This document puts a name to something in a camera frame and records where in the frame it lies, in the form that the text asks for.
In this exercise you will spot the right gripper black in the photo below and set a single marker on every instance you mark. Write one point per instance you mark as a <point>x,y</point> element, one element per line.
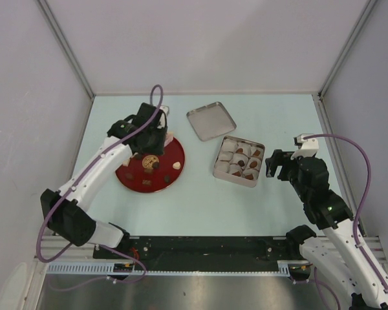
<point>279,158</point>

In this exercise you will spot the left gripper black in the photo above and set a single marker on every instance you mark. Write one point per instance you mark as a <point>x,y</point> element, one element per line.
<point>159,149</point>

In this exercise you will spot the red round plate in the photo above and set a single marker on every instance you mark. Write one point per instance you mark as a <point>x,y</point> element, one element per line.
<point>152,167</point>

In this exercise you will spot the pink square tin box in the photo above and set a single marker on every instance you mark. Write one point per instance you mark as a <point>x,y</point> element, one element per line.
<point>226,162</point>

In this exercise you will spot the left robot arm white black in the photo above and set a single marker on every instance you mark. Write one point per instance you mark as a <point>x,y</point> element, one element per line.
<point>66,209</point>

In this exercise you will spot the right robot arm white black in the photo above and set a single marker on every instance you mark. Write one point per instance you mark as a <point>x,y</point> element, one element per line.
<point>354,271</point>

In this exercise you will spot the white heart chocolate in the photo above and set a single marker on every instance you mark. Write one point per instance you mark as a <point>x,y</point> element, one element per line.
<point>176,165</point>

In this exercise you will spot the silver tin lid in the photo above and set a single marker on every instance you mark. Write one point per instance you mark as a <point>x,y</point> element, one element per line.
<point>211,121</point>

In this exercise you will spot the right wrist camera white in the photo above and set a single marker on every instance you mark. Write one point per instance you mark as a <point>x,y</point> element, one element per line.
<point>307,146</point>

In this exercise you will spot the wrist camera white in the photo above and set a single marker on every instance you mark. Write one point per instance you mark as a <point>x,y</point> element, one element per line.
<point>164,112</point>
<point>307,146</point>

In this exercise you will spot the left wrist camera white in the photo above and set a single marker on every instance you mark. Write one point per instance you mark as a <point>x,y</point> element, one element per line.
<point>164,112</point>

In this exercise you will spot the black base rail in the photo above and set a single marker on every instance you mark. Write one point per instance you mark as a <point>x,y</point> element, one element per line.
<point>232,254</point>

